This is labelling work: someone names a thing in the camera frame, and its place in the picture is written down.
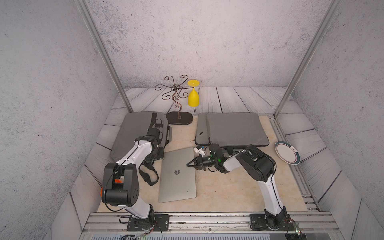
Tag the orange round object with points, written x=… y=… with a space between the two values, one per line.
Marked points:
x=115 y=181

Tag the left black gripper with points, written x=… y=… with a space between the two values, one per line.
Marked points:
x=161 y=156

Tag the aluminium front rail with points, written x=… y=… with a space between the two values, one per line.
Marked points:
x=203 y=226

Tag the yellow plastic wine glass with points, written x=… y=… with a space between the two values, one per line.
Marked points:
x=193 y=98

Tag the silver apple laptop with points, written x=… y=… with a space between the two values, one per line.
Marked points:
x=177 y=180

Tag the grey zippered laptop bag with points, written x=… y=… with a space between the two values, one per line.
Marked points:
x=136 y=125

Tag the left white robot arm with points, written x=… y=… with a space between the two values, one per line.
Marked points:
x=126 y=169

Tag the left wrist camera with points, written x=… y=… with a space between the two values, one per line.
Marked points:
x=154 y=132

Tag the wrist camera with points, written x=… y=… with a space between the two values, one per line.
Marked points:
x=154 y=132
x=200 y=150

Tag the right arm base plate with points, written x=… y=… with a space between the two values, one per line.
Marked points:
x=264 y=222

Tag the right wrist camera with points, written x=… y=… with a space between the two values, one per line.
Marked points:
x=200 y=150

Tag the copper wire stand dark base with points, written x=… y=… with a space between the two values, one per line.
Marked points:
x=175 y=94

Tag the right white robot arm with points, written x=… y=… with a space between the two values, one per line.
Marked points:
x=260 y=166

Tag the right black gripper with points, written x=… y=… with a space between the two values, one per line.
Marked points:
x=197 y=160

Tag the white plate green rim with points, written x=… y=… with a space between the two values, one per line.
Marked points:
x=287 y=153

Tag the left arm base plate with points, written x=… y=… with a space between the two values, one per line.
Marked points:
x=156 y=222

